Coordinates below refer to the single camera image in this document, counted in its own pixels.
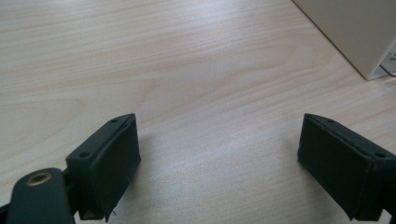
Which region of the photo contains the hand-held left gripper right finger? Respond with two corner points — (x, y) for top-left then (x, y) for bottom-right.
(297, 113), (396, 222)

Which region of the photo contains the black cable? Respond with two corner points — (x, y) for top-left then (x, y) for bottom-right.
(378, 51), (396, 78)

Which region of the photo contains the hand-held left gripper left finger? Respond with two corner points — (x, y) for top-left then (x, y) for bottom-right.
(65, 113), (142, 223)

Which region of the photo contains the cream white box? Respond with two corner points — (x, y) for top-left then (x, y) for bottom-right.
(291, 0), (396, 81)

